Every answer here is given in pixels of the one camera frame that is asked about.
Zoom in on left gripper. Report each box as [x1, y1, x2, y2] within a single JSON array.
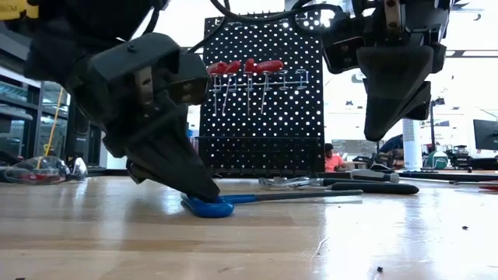
[[65, 33, 221, 203]]

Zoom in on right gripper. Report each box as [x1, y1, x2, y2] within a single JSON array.
[[352, 0, 452, 142]]

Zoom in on blue T-handle hex key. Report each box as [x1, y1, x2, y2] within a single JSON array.
[[179, 189, 364, 219]]

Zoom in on black-handled groove joint pliers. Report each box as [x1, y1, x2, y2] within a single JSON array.
[[258, 176, 420, 195]]

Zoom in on clear safety glasses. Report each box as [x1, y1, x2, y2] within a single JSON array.
[[2, 155, 89, 186]]

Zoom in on black metal pegboard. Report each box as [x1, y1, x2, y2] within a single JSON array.
[[196, 9, 326, 180]]

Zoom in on white perforated tower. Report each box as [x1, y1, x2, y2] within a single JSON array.
[[402, 118, 423, 171]]

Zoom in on person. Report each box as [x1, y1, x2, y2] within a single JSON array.
[[379, 134, 405, 169], [323, 142, 350, 173]]

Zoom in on green white round object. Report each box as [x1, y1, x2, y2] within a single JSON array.
[[426, 150, 450, 170]]

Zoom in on tall black panel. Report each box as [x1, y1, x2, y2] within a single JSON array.
[[65, 96, 102, 168]]

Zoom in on dark bench equipment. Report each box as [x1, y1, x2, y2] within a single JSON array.
[[445, 143, 474, 172]]

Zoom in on black computer monitor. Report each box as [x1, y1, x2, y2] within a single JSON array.
[[472, 118, 498, 152]]

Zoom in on dark glass shelving unit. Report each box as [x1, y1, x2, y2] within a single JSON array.
[[0, 65, 44, 168]]

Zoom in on black camera pole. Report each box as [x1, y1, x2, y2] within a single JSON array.
[[427, 96, 447, 155]]

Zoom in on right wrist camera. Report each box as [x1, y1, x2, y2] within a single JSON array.
[[321, 17, 370, 75]]

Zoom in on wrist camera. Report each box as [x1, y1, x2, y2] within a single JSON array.
[[167, 51, 212, 106], [321, 17, 370, 75]]

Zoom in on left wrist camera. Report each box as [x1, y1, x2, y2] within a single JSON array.
[[167, 51, 212, 106]]

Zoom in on yellow cable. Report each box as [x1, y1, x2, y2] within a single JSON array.
[[42, 87, 65, 159]]

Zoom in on black wire basket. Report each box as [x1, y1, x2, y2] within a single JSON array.
[[196, 135, 326, 180]]

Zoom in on silver ring tool rack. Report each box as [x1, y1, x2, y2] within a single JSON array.
[[208, 68, 309, 94]]

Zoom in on silver hook rail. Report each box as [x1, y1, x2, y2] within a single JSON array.
[[214, 14, 312, 28]]

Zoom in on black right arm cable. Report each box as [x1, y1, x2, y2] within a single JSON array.
[[209, 0, 351, 24]]

